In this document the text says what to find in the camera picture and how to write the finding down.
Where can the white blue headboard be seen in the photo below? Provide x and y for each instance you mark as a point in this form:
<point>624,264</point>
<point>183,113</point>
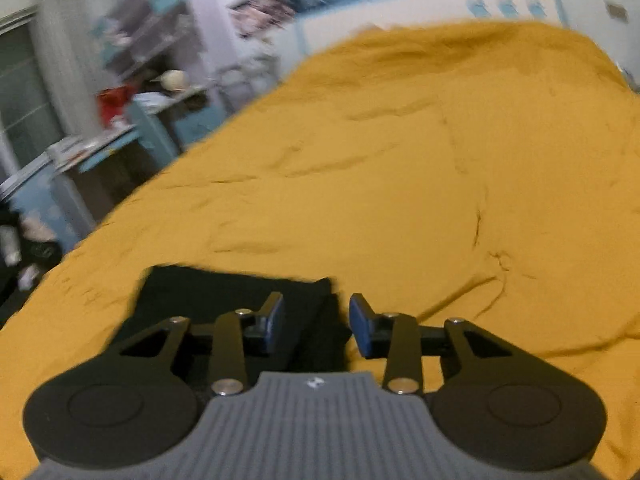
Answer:
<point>319,30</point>

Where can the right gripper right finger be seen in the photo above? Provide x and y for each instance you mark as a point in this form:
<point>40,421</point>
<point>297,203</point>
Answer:
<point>393,337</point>

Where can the beige cap on desk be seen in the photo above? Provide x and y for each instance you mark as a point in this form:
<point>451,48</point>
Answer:
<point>173,81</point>

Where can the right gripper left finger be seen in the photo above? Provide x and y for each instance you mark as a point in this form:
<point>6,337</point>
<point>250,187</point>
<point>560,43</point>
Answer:
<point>239,335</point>

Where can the mustard yellow bed cover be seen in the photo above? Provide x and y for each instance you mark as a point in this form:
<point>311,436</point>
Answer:
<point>487,170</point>

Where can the red container on desk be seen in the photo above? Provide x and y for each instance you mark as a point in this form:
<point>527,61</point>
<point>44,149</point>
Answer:
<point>112,102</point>

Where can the beige wall switch plate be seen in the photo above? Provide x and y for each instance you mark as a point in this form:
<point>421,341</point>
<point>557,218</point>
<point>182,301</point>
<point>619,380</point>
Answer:
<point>616,11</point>

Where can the black garment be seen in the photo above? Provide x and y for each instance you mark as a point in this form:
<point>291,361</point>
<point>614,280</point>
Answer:
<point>314,333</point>

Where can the blue white desk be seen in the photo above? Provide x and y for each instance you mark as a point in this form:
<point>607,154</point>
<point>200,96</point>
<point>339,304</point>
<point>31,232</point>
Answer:
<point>72,196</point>

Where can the wall shelf unit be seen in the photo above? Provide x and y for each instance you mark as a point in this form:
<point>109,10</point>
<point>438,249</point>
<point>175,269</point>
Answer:
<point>137,35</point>

